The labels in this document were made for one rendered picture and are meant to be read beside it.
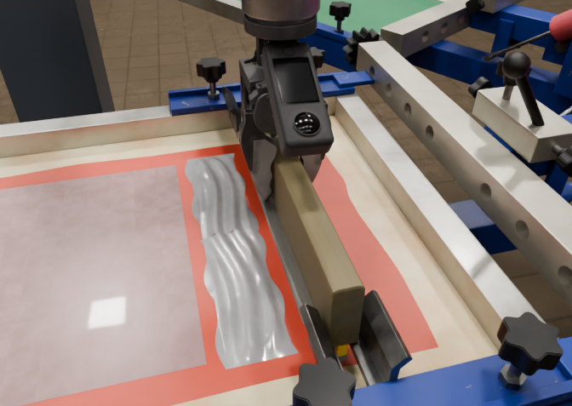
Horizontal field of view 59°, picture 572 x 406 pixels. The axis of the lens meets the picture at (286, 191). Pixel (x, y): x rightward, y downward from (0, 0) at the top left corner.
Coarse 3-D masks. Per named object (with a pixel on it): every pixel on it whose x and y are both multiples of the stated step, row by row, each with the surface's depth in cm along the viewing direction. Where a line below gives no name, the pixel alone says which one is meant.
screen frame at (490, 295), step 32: (352, 96) 83; (0, 128) 75; (32, 128) 75; (64, 128) 75; (96, 128) 76; (128, 128) 77; (160, 128) 78; (192, 128) 80; (224, 128) 81; (352, 128) 77; (384, 128) 75; (384, 160) 68; (416, 192) 62; (416, 224) 61; (448, 224) 57; (448, 256) 55; (480, 256) 53; (480, 288) 50; (512, 288) 50; (480, 320) 50
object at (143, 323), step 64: (128, 256) 58; (192, 256) 58; (384, 256) 58; (0, 320) 51; (64, 320) 51; (128, 320) 51; (192, 320) 51; (0, 384) 45; (64, 384) 45; (128, 384) 45; (192, 384) 45; (256, 384) 45
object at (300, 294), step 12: (264, 204) 59; (276, 216) 58; (276, 228) 56; (276, 240) 54; (288, 240) 54; (288, 252) 53; (288, 264) 52; (288, 276) 50; (300, 276) 50; (300, 288) 49; (300, 300) 48
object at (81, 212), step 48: (0, 192) 68; (48, 192) 68; (96, 192) 68; (144, 192) 68; (192, 192) 68; (336, 192) 68; (0, 240) 60; (48, 240) 60; (96, 240) 60; (144, 240) 60; (192, 240) 60
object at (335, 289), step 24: (288, 168) 54; (288, 192) 51; (312, 192) 50; (288, 216) 52; (312, 216) 48; (312, 240) 45; (336, 240) 45; (312, 264) 45; (336, 264) 43; (312, 288) 46; (336, 288) 40; (360, 288) 41; (336, 312) 42; (360, 312) 43; (336, 336) 44
